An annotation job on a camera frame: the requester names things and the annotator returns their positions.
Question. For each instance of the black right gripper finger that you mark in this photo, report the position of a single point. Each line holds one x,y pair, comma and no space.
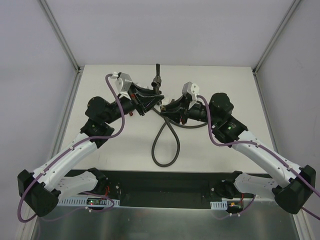
176,114
178,104

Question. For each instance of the white cable duct left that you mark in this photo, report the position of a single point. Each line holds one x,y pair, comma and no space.
88,201

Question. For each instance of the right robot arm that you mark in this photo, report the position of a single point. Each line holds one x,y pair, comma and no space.
289,184

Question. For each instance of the white plastic faucet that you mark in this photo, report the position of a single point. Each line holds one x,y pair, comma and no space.
166,100

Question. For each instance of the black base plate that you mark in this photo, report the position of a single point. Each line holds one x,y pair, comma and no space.
173,190

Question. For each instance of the white cable duct right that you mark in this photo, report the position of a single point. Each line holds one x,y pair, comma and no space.
219,205

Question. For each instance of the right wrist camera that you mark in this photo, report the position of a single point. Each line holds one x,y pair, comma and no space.
190,91

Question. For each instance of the aluminium frame post left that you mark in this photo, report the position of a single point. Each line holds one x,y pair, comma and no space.
59,34

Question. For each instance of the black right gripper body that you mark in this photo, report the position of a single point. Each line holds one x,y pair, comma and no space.
186,108

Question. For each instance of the white cable duct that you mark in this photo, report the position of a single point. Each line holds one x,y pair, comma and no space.
219,205
88,201

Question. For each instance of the aluminium frame post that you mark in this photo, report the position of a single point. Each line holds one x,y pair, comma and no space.
59,34
293,7

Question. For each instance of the aluminium frame post right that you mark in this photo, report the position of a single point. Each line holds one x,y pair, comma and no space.
293,7

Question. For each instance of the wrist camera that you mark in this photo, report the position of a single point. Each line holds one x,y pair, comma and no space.
123,83
190,91

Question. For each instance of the grey metal faucet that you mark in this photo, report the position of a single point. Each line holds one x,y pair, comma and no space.
157,81

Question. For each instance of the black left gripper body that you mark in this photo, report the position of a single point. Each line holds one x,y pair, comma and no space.
137,100

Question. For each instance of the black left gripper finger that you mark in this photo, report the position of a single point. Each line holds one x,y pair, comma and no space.
144,92
144,103

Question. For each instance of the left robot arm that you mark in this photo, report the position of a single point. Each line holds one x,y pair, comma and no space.
43,188

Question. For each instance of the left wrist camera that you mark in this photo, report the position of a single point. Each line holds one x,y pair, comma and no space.
123,83

